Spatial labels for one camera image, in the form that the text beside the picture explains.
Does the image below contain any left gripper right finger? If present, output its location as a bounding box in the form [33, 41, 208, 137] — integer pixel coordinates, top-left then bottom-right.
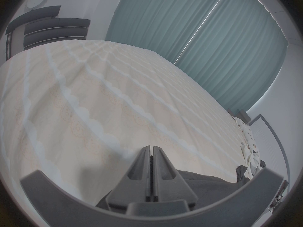
[153, 146, 198, 207]

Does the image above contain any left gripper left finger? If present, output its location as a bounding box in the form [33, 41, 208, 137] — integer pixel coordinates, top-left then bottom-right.
[105, 146, 151, 209]

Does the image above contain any black T-shirt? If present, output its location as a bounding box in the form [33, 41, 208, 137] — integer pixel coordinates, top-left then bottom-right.
[96, 166, 251, 209]

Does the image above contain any pile of clothes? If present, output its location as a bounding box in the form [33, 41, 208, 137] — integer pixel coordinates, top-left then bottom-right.
[240, 142, 268, 177]

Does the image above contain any bed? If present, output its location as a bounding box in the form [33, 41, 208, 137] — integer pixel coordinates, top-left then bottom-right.
[0, 40, 290, 212]

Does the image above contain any white printed pillow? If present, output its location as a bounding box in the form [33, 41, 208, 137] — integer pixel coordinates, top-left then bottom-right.
[233, 117, 261, 155]

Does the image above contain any grey bedside table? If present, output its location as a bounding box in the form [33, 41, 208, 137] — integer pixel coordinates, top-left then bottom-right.
[227, 108, 251, 125]

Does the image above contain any blue-green curtain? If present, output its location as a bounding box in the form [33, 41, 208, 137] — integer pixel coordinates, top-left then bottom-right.
[174, 0, 290, 113]
[104, 0, 231, 64]

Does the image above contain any dark grey chest of drawers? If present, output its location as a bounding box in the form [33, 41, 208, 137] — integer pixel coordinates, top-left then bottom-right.
[24, 18, 91, 49]

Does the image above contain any dark grey table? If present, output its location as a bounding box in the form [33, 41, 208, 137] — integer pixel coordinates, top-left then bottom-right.
[5, 6, 61, 61]

